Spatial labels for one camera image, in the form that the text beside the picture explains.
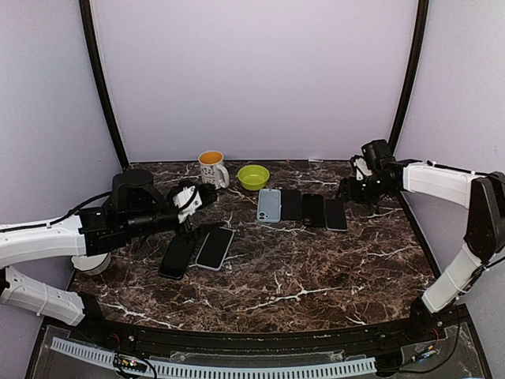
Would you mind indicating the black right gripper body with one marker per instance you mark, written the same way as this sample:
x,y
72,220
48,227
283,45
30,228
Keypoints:
x,y
364,193

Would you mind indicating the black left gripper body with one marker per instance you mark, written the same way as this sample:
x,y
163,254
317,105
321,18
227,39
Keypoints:
x,y
186,230

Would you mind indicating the black phone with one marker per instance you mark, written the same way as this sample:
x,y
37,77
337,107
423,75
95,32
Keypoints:
x,y
176,258
291,205

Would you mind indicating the dark green phone case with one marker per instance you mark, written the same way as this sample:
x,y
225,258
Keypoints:
x,y
313,210

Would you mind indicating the light blue phone case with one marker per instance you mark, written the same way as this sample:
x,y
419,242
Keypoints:
x,y
269,206

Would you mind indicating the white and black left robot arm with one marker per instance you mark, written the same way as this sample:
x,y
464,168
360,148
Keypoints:
x,y
88,233

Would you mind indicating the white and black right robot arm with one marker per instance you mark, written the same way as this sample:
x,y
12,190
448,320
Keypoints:
x,y
460,213

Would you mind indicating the white patterned mug orange inside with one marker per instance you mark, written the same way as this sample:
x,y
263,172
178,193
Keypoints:
x,y
213,170

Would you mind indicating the lime green plastic bowl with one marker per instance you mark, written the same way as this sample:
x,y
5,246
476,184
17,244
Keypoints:
x,y
253,177

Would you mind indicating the white fluted ramekin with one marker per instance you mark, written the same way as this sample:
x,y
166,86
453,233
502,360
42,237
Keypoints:
x,y
93,265

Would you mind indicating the small green circuit board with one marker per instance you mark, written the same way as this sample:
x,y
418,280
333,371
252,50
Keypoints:
x,y
129,364

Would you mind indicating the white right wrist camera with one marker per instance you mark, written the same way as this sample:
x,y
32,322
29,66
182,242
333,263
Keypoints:
x,y
360,168

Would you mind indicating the black front table rail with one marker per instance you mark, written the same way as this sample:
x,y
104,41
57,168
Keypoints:
x,y
379,339

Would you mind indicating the white slotted cable duct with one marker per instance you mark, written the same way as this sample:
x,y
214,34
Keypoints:
x,y
190,365

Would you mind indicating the black right corner post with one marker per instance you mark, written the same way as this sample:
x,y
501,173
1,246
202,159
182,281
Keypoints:
x,y
411,73

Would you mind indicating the black corner post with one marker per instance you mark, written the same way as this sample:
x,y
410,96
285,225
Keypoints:
x,y
411,73
100,81

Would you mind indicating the black left corner post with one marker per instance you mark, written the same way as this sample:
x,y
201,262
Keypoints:
x,y
100,81

